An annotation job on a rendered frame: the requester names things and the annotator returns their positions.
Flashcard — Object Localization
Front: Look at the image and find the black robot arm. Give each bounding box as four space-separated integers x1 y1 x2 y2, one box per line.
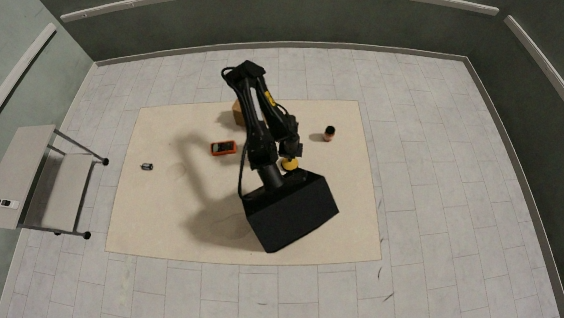
225 60 308 203

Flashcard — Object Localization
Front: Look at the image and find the brown cardboard box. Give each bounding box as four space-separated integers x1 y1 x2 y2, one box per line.
231 98 246 128

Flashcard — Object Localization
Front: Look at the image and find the small orange spice jar with black lid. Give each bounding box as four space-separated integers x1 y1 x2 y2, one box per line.
323 125 335 142

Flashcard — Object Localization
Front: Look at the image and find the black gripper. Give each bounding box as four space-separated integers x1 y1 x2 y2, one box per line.
278 142 303 159

